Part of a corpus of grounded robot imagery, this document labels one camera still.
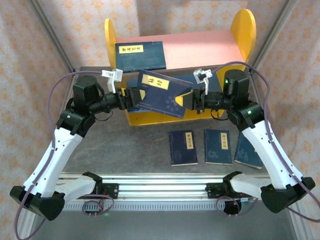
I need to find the dark blue book yellow label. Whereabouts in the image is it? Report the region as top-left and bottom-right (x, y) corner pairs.
(203, 129), (233, 166)
(234, 132), (263, 170)
(169, 129), (199, 167)
(135, 69), (194, 119)
(114, 41), (167, 74)

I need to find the yellow pink blue bookshelf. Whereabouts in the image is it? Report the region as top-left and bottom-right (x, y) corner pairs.
(104, 9), (257, 128)

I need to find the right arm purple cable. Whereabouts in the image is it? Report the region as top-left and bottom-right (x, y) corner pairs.
(209, 61), (320, 223)

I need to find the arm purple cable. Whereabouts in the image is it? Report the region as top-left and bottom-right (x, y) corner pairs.
(209, 61), (320, 223)
(13, 70), (115, 240)

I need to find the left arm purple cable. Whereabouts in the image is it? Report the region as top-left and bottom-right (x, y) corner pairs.
(13, 70), (115, 240)

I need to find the aluminium frame post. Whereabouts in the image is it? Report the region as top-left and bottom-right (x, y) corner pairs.
(26, 0), (77, 76)
(247, 0), (299, 75)

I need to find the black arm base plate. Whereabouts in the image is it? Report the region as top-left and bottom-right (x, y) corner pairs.
(205, 182), (251, 200)
(74, 183), (120, 200)

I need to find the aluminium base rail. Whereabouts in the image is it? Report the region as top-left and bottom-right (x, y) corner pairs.
(57, 172), (276, 201)

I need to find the slotted grey cable tray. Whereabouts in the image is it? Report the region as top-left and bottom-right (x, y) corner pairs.
(63, 201), (296, 212)

